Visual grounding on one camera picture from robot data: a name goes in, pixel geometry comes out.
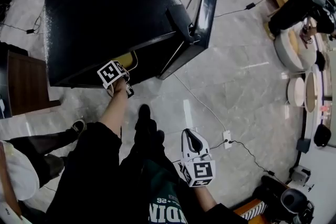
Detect person's black and green top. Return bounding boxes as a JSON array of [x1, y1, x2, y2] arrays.
[[46, 121, 249, 224]]

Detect dark blue-grey cube block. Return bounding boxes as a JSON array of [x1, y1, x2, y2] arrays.
[[296, 137, 311, 154]]

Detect white power strip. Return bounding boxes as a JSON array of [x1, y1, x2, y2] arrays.
[[222, 129, 233, 150]]

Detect person's black right shoe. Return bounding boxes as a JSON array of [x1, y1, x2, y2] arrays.
[[155, 129, 166, 145]]

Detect black power cable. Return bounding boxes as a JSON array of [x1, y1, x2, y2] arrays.
[[172, 140, 271, 174]]

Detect white power cable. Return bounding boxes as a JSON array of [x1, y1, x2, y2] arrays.
[[172, 72, 228, 132]]

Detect dark wood panelled cabinet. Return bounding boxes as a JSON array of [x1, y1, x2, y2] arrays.
[[0, 41, 62, 120]]

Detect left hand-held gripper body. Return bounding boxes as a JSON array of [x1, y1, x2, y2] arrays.
[[97, 60, 135, 99]]

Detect black mini fridge cabinet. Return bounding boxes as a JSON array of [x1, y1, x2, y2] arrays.
[[43, 0, 222, 89]]

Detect person's black trousers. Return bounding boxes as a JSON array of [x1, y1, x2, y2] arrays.
[[119, 117, 169, 166]]

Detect striped orange sofa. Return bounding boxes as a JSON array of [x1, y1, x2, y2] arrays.
[[233, 198, 269, 221]]

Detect grey metal device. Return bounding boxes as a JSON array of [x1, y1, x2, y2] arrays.
[[289, 165, 312, 187]]

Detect person's black shoe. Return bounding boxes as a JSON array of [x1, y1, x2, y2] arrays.
[[138, 104, 151, 124], [155, 129, 166, 145]]

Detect cream plastic tray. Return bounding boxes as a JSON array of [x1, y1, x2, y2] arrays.
[[112, 50, 139, 72]]

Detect person's black left shoe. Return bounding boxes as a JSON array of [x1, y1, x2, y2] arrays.
[[138, 104, 151, 124]]

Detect round white tan-topped stool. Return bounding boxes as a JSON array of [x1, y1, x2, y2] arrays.
[[303, 71, 319, 113]]

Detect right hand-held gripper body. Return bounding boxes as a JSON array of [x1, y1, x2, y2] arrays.
[[179, 153, 217, 188]]

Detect person's left forearm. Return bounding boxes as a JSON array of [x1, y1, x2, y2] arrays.
[[98, 78, 130, 137]]

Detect small black bag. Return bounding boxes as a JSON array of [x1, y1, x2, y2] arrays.
[[314, 50, 327, 72]]

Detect large black bag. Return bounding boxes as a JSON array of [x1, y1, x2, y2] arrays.
[[313, 123, 332, 148]]

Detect person's right forearm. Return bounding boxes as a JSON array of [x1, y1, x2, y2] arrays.
[[194, 185, 219, 212]]

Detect white round basin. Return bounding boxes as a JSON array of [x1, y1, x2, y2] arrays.
[[273, 28, 317, 73]]

